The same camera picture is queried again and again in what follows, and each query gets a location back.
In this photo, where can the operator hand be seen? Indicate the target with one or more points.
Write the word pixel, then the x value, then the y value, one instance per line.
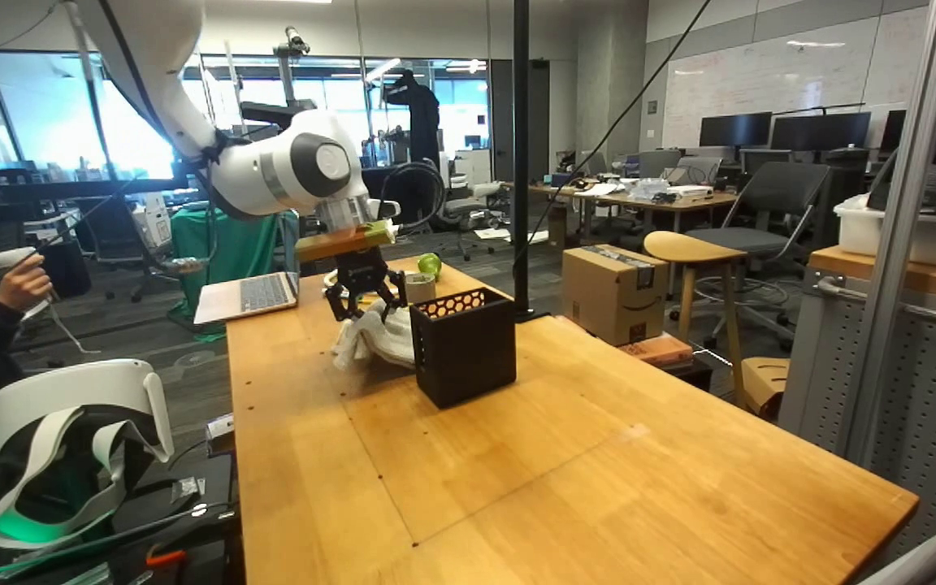
pixel 24 285

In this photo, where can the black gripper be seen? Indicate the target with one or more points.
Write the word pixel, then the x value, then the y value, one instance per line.
pixel 365 273

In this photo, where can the aluminium frame post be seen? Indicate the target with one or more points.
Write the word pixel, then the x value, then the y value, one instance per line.
pixel 886 294

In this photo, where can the wrist camera with orange mount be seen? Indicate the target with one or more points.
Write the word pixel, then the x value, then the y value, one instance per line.
pixel 343 241

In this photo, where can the wooden office desk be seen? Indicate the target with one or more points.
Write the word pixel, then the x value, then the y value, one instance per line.
pixel 678 210

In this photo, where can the green ball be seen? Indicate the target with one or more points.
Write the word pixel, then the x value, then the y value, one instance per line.
pixel 430 265

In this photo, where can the white VR headset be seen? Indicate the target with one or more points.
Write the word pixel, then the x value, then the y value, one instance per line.
pixel 87 415

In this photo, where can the black office chair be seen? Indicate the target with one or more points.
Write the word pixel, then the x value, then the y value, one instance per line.
pixel 766 224

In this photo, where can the black perforated basket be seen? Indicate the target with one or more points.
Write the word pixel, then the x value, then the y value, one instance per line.
pixel 463 346

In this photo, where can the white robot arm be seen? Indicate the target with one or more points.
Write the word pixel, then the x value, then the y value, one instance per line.
pixel 306 166

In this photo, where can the white towel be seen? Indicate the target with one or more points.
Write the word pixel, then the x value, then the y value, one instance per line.
pixel 379 332

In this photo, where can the white VR controller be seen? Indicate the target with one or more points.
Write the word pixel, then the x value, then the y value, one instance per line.
pixel 15 255

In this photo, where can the silver laptop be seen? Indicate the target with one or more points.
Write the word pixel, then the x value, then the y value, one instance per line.
pixel 246 298

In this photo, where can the wooden stool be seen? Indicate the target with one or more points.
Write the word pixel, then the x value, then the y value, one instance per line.
pixel 697 259

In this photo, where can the black vertical pole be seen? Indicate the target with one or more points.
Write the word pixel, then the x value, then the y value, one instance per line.
pixel 521 157

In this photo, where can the black computer monitor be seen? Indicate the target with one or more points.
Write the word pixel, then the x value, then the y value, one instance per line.
pixel 821 132

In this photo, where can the cardboard box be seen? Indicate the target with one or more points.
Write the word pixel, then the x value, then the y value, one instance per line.
pixel 613 294

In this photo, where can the green cloth covered chair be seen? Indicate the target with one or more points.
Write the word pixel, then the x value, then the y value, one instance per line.
pixel 224 248

